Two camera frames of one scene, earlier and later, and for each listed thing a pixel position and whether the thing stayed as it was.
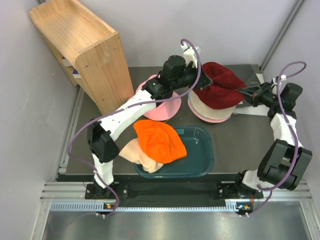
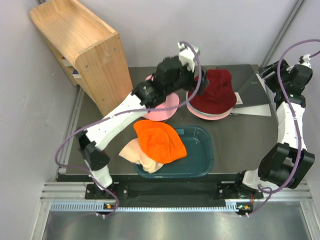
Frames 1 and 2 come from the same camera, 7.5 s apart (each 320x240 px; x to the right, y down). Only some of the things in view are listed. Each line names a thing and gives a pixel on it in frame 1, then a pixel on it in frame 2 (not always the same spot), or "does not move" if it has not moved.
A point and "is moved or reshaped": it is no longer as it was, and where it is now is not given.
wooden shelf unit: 88,50 does not move
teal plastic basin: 199,161 does not move
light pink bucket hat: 204,119 is moved or reshaped
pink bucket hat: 165,111 does not move
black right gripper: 257,92 to 264,72
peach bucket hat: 131,150 does not move
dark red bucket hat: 223,93 is moved or reshaped
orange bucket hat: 160,141 does not move
